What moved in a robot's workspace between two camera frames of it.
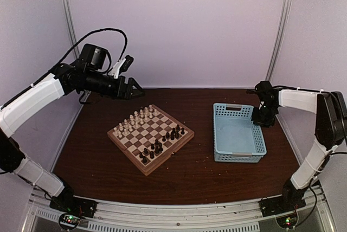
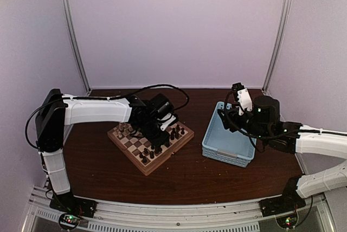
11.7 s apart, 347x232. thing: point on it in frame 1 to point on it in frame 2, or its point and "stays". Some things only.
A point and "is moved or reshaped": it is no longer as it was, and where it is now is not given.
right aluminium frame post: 284,11 stays
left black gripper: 127,92 to 160,141
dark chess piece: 172,135 stays
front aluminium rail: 235,216 stays
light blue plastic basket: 236,139 is moved or reshaped
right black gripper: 258,121 to 226,124
